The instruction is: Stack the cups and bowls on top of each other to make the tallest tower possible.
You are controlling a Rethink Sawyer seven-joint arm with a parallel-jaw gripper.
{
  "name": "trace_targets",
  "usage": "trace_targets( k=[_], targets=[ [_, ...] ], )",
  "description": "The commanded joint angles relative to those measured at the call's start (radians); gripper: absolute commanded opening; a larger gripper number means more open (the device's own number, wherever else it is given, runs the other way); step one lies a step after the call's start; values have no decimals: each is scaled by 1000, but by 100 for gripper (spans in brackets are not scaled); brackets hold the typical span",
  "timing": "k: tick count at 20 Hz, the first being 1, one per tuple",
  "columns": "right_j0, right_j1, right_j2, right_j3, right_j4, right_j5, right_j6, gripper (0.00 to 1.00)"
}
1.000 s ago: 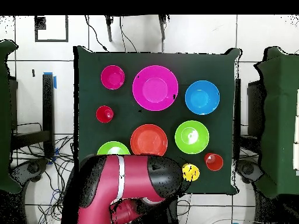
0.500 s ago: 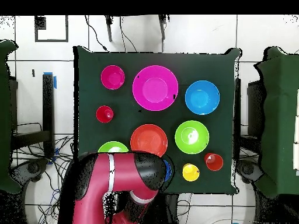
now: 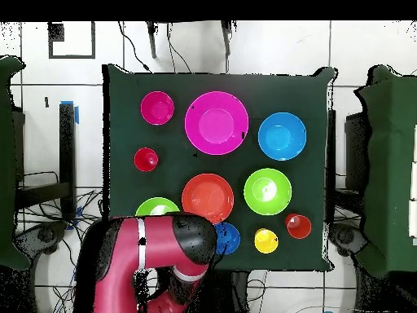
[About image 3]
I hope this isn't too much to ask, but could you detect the black upright post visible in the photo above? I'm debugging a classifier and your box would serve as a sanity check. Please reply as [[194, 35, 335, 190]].
[[326, 109, 337, 226]]

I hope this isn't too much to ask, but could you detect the yellow plastic cup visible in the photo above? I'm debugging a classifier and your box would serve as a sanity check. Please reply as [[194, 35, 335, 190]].
[[253, 227, 279, 254]]

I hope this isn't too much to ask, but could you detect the black square floor frame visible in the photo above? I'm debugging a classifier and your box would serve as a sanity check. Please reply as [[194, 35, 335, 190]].
[[47, 21, 96, 60]]

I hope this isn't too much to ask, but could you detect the small crimson bowl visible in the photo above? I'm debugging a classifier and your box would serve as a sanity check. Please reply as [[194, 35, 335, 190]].
[[140, 90, 176, 126]]

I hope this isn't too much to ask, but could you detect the black metal stand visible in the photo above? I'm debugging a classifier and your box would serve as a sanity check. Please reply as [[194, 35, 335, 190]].
[[14, 102, 77, 221]]

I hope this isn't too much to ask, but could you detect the small dark blue bowl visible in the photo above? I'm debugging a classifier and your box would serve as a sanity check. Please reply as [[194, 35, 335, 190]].
[[213, 222, 241, 256]]

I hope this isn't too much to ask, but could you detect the green plastic bowl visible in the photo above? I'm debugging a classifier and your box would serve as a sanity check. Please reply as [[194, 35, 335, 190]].
[[243, 167, 293, 217], [134, 196, 181, 218]]

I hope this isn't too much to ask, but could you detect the green cloth side table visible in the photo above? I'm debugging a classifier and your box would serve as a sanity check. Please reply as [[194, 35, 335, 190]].
[[0, 55, 31, 271], [353, 64, 417, 278]]

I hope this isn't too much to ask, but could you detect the black round pedestal base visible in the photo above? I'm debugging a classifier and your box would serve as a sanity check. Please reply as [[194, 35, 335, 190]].
[[14, 221, 68, 256]]

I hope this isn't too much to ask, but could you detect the black floor cable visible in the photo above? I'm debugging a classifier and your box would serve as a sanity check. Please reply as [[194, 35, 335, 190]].
[[117, 21, 151, 73]]

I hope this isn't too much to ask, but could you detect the large orange bowl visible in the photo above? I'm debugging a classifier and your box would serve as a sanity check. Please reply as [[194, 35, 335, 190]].
[[181, 173, 235, 226]]

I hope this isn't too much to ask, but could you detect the light blue bowl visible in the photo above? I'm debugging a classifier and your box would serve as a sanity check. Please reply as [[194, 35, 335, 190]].
[[257, 112, 308, 161]]

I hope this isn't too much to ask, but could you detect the black tripod leg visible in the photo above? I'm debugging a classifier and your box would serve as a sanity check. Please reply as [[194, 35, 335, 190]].
[[220, 21, 233, 57], [145, 21, 158, 60]]

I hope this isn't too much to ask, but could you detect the large pink bowl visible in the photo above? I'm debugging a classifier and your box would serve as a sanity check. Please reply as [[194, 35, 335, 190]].
[[184, 90, 250, 157]]

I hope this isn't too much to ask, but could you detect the orange plastic cup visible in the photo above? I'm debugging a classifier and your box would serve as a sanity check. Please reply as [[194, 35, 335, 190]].
[[284, 213, 313, 240]]

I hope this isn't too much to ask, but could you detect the red plastic cup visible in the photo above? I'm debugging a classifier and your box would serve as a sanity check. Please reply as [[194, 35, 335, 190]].
[[133, 147, 160, 173]]

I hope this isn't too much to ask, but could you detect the dark green table cloth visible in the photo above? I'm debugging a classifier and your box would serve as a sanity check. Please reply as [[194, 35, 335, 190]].
[[102, 64, 336, 273]]

